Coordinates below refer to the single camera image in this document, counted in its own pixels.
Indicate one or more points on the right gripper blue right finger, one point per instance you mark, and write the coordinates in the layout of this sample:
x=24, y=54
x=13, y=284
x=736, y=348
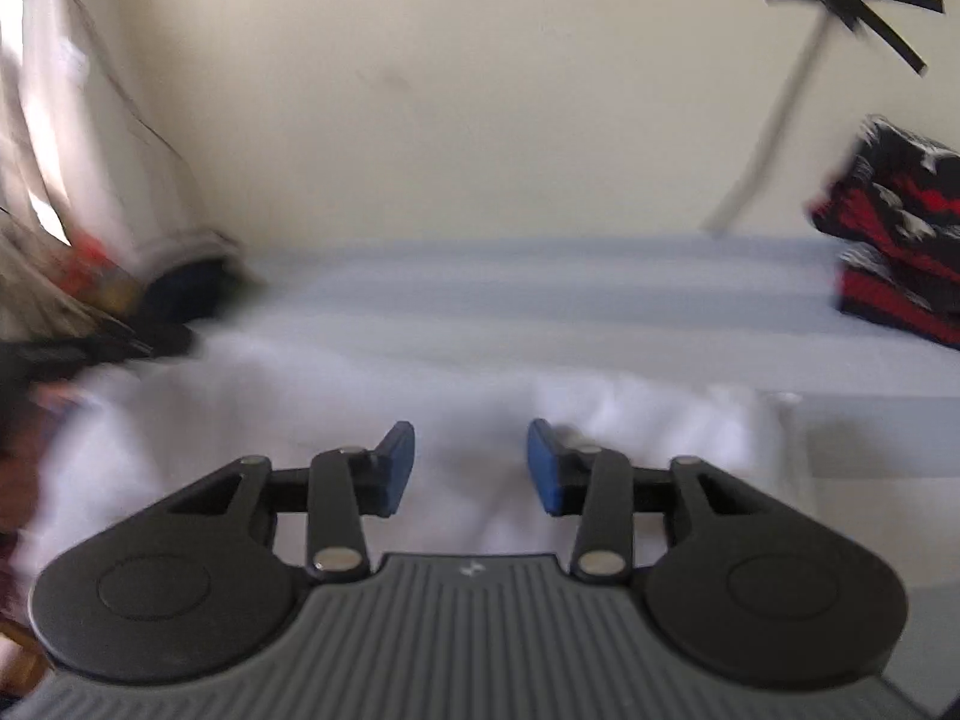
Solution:
x=593, y=484

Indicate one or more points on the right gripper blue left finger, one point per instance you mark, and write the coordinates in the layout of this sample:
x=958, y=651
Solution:
x=344, y=486

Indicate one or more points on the white t-shirt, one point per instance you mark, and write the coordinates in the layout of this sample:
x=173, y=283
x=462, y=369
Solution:
x=137, y=433

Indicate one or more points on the red black patterned garment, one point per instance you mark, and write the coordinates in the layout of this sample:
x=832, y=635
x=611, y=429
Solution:
x=896, y=206

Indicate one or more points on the black garment with white stripes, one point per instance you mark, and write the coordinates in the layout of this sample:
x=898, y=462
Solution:
x=185, y=279

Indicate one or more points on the beige curtain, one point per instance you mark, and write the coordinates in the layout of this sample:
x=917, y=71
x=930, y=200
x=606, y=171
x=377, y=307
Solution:
x=79, y=157

